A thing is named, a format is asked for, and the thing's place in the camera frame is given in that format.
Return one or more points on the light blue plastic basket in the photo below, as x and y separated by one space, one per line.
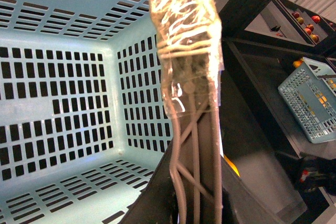
82 121

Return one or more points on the yellow mango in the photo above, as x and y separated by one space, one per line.
232 165

